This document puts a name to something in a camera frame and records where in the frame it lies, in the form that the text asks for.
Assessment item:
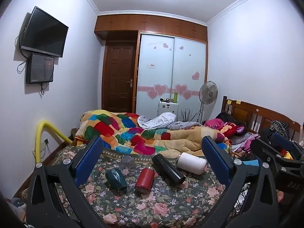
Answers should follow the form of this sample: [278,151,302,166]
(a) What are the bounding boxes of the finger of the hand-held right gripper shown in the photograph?
[251,138,296,171]
[271,132,304,161]

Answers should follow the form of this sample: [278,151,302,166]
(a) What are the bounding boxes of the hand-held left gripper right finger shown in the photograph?
[201,136,280,228]

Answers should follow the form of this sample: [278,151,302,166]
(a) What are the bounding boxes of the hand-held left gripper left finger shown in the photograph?
[26,135,107,228]

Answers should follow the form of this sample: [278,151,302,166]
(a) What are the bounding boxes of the dark green cup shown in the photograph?
[105,169,128,193]

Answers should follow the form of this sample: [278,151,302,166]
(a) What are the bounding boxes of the clear glass cup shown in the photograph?
[121,155,134,174]

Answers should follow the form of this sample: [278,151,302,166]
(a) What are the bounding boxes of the red cup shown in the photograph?
[135,167,155,194]

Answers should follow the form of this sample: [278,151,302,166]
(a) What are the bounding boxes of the black dotted cloth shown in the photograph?
[269,120,290,139]

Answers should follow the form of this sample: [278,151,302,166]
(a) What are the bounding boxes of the purple cloth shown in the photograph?
[230,133,260,152]

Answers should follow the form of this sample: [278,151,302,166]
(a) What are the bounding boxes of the white flask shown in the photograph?
[176,152,207,175]

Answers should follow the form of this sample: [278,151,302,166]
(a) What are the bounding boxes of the red plush toy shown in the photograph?
[220,122,246,138]

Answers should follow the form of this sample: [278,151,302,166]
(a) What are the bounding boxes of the wooden bed headboard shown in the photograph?
[222,96,302,139]

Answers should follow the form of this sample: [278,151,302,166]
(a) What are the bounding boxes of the pink garment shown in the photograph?
[204,118,226,130]

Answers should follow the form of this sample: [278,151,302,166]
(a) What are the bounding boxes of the black bag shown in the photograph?
[215,111,236,124]

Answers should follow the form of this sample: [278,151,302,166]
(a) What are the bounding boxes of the black flask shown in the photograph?
[152,154,186,187]

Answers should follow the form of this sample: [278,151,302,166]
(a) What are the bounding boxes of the colourful patchwork blanket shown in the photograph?
[75,109,232,158]

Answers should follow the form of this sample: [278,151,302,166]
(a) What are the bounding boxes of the dried twig plant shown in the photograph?
[180,108,198,123]

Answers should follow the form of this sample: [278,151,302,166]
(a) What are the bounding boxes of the yellow pipe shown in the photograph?
[34,120,73,165]

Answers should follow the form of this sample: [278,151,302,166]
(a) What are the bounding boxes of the grey striped cloth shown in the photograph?
[137,112,202,131]

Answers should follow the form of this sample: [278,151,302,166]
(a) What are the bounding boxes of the standing fan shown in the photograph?
[197,81,218,124]

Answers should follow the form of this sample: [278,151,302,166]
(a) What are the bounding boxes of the small white cabinet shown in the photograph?
[158,100,179,120]

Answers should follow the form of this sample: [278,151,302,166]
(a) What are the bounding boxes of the floral bed sheet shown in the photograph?
[21,144,240,228]

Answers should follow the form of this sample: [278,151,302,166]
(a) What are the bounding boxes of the brown wooden door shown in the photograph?
[102,41,139,114]

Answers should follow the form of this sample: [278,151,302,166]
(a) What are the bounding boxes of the small black monitor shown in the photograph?
[26,53,55,84]

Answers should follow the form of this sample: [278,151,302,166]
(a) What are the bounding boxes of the wardrobe with heart stickers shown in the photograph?
[136,32,207,124]

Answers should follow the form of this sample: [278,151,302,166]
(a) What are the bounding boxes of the brown overhead cabinets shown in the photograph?
[94,14,208,44]

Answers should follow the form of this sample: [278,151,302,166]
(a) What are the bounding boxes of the wall socket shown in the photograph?
[40,138,50,153]

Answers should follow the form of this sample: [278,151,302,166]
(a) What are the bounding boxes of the black television cable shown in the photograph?
[15,28,27,74]

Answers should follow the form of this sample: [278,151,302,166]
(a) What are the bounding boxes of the wall-mounted black television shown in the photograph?
[20,6,69,58]

